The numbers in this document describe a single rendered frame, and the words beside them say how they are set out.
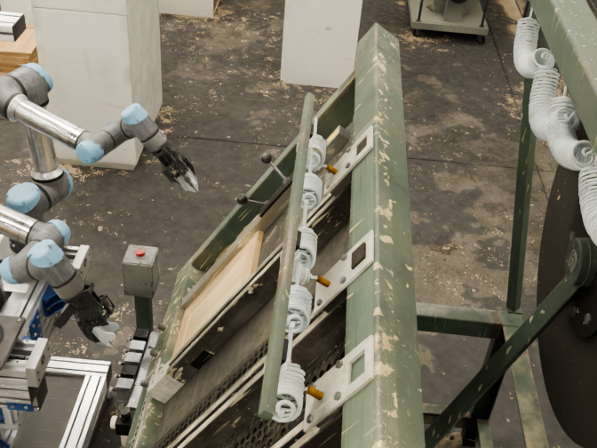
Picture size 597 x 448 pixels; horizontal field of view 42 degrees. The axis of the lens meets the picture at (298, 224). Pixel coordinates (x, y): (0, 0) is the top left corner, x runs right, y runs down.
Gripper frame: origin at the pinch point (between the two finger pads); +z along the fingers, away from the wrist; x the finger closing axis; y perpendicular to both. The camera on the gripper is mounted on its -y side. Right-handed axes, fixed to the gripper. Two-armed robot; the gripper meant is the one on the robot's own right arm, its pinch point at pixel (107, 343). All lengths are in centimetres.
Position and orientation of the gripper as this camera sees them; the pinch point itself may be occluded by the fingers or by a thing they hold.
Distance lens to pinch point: 223.7
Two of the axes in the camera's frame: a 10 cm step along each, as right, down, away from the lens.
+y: 9.2, -2.8, -2.9
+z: 4.0, 7.5, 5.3
